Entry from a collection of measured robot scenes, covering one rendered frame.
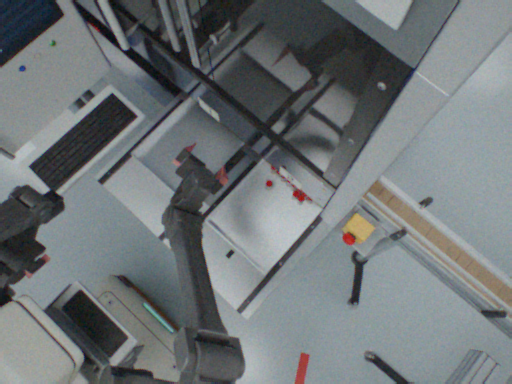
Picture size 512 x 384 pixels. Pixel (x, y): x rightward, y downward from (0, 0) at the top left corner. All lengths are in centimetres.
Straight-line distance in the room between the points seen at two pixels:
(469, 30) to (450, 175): 213
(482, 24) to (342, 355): 199
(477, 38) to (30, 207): 90
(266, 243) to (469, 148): 159
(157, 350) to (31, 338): 107
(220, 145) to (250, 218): 28
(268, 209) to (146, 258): 107
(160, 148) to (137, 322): 86
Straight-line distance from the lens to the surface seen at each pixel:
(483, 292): 154
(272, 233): 145
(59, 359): 106
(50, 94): 171
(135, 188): 154
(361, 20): 63
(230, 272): 144
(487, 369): 197
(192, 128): 157
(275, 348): 232
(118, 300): 213
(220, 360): 75
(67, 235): 255
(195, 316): 81
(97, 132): 171
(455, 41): 56
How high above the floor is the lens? 232
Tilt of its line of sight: 75 degrees down
